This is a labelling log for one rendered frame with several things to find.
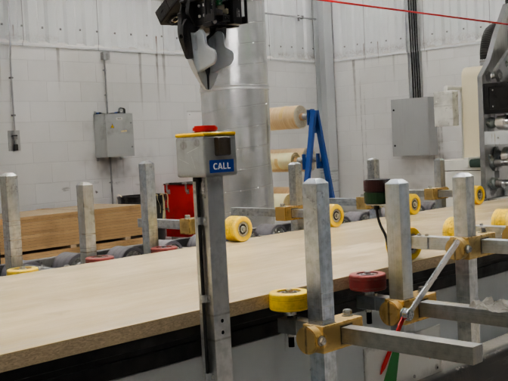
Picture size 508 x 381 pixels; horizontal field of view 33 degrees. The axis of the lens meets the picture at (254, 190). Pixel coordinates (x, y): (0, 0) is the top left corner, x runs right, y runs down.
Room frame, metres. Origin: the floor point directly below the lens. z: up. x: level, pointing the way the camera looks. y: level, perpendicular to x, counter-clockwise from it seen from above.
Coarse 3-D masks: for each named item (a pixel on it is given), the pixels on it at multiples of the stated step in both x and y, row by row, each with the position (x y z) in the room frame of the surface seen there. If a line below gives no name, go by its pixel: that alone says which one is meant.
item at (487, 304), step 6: (474, 300) 1.63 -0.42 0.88; (486, 300) 1.62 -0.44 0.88; (492, 300) 1.61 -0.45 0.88; (498, 300) 1.59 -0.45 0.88; (504, 300) 1.61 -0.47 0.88; (474, 306) 1.62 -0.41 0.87; (480, 306) 1.60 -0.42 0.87; (486, 306) 1.60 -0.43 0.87; (492, 306) 1.59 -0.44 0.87; (498, 306) 1.58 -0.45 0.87; (504, 306) 1.58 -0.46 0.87
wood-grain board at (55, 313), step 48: (288, 240) 2.58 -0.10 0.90; (336, 240) 2.52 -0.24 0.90; (384, 240) 2.46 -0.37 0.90; (0, 288) 1.91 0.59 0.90; (48, 288) 1.88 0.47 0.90; (96, 288) 1.84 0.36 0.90; (144, 288) 1.81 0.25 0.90; (192, 288) 1.78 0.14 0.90; (240, 288) 1.75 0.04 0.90; (336, 288) 1.81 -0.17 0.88; (0, 336) 1.39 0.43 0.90; (48, 336) 1.37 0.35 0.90; (96, 336) 1.38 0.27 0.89; (144, 336) 1.45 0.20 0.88
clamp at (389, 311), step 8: (416, 296) 1.72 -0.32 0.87; (424, 296) 1.73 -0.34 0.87; (432, 296) 1.75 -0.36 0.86; (384, 304) 1.69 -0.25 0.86; (392, 304) 1.68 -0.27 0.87; (400, 304) 1.68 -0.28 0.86; (408, 304) 1.69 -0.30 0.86; (384, 312) 1.69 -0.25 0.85; (392, 312) 1.68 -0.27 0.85; (416, 312) 1.71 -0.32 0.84; (384, 320) 1.69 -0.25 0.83; (392, 320) 1.68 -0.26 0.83; (416, 320) 1.71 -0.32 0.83
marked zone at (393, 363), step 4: (392, 352) 1.65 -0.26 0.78; (396, 352) 1.66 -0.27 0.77; (392, 356) 1.65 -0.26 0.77; (396, 356) 1.66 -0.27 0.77; (392, 360) 1.65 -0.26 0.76; (396, 360) 1.65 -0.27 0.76; (392, 364) 1.65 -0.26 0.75; (396, 364) 1.65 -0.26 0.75; (388, 368) 1.63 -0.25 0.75; (392, 368) 1.65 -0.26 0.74; (396, 368) 1.65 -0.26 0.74; (388, 372) 1.63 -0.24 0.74; (392, 372) 1.64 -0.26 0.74; (396, 372) 1.65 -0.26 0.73; (388, 376) 1.63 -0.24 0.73; (392, 376) 1.64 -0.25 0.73; (396, 376) 1.65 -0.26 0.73; (384, 380) 1.63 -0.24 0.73; (388, 380) 1.63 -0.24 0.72; (392, 380) 1.64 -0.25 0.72
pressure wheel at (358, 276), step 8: (360, 272) 1.85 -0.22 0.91; (368, 272) 1.82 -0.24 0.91; (376, 272) 1.83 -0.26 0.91; (384, 272) 1.83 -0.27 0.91; (352, 280) 1.81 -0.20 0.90; (360, 280) 1.79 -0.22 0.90; (368, 280) 1.79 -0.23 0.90; (376, 280) 1.79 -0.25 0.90; (384, 280) 1.80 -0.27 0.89; (352, 288) 1.81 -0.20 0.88; (360, 288) 1.79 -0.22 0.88; (368, 288) 1.79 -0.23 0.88; (376, 288) 1.79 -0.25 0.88; (384, 288) 1.80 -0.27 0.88; (368, 312) 1.82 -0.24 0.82; (368, 320) 1.82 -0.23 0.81
